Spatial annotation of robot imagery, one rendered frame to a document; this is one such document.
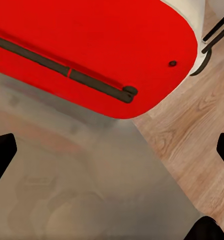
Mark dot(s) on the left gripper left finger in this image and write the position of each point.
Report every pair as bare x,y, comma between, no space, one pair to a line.
8,149

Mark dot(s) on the radio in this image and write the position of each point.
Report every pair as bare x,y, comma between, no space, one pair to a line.
119,58

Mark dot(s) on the coffee table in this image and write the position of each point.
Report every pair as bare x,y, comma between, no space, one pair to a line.
81,175

